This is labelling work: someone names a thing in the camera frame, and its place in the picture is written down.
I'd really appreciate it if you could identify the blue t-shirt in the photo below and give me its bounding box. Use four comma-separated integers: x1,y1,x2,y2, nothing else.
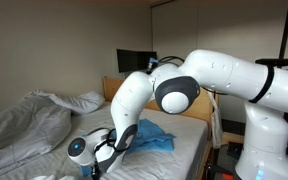
68,119,175,178

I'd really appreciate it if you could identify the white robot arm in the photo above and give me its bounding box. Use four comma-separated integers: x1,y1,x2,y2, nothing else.
68,50,288,180

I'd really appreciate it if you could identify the black monitor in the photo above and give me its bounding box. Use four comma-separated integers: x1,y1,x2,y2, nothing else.
117,49,157,72

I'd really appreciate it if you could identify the white pillow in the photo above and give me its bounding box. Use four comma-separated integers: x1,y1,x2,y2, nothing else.
49,91,105,114

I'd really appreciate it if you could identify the wooden headboard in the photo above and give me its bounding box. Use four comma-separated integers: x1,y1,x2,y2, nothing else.
102,76,218,124

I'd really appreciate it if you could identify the white bed sheet mattress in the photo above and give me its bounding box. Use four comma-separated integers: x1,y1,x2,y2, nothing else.
0,102,208,180

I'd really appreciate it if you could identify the white bag on bedpost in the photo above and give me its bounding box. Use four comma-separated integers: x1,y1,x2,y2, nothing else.
208,92,223,149

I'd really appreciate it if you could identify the grey duvet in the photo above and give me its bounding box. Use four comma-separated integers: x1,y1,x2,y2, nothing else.
0,96,71,176

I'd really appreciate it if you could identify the black camera on stand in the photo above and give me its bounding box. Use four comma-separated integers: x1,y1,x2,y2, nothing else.
255,58,288,68

